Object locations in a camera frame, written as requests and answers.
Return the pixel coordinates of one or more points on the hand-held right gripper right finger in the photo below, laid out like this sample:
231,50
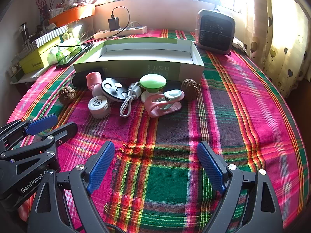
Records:
210,167

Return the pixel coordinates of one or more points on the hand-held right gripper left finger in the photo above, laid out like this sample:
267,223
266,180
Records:
102,167

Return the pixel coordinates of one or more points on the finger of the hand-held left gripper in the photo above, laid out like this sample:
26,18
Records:
41,123
65,131

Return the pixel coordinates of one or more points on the brown walnut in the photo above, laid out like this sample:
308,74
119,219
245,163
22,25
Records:
189,89
66,94

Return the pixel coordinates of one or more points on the white round jar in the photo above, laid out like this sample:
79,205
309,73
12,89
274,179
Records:
98,105

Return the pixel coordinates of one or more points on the black bike light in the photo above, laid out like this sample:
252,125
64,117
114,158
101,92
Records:
81,80

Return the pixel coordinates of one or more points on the black white disc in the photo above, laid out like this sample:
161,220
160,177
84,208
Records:
109,89

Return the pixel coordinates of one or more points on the pink white mini gadget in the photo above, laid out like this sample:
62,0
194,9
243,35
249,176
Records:
93,77

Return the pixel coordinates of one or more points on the pink mint clip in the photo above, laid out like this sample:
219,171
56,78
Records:
155,109

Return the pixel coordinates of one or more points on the green mushroom massager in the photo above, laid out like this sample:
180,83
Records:
151,82

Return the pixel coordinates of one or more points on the green white cardboard box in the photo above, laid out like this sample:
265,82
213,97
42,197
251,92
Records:
145,51

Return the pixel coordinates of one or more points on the pink green plaid blanket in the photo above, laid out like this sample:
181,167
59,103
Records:
170,150

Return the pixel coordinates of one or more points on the white side shelf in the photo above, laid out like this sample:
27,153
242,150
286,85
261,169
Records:
29,77

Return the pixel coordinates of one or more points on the dark green small box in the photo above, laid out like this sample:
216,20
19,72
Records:
15,74

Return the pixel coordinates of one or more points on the yellow-green box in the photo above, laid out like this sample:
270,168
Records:
34,59

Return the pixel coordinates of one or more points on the green tissue pack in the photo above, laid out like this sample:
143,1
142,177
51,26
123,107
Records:
54,54

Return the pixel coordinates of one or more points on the black smartphone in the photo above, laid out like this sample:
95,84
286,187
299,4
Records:
73,57

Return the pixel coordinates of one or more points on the striped gift box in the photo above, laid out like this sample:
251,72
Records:
51,35

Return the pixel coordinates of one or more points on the small patterned packet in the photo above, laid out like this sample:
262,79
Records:
67,36

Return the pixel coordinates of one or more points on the glass jar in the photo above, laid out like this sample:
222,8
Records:
23,32

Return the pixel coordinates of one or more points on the orange tray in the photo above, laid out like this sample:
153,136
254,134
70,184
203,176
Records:
73,15

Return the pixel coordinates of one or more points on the white power strip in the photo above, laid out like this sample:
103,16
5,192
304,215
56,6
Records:
120,32

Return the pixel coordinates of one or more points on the white mug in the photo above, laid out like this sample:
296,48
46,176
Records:
57,11

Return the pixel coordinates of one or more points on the black charger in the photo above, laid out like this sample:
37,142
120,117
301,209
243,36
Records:
113,23

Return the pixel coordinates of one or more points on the red flower branches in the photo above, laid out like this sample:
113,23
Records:
41,0

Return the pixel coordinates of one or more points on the white plug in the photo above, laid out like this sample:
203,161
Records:
132,25

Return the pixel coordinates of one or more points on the pink black space heater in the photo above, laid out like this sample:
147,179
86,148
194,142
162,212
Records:
215,31

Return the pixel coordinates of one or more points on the heart print curtain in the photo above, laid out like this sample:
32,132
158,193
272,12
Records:
279,48

